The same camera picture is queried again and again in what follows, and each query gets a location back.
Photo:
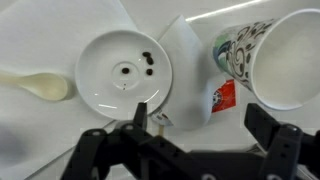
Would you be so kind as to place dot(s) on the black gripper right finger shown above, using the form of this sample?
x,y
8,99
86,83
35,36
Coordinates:
x,y
283,146

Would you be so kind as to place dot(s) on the wooden stirrer stick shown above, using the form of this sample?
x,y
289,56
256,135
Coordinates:
x,y
161,130

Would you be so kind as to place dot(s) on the small white printed packet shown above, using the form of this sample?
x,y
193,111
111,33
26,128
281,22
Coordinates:
x,y
162,117

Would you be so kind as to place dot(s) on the white ceramic saucer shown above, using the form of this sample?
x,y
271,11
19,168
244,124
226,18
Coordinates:
x,y
100,83

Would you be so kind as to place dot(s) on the dark coffee bean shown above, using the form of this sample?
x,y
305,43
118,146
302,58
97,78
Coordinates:
x,y
149,71
150,61
125,70
146,54

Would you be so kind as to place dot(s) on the patterned paper cup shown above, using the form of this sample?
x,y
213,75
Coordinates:
x,y
286,60

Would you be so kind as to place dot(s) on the red sachet packet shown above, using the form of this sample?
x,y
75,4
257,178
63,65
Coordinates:
x,y
228,96

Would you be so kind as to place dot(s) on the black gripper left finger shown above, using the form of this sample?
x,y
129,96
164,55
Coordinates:
x,y
90,150

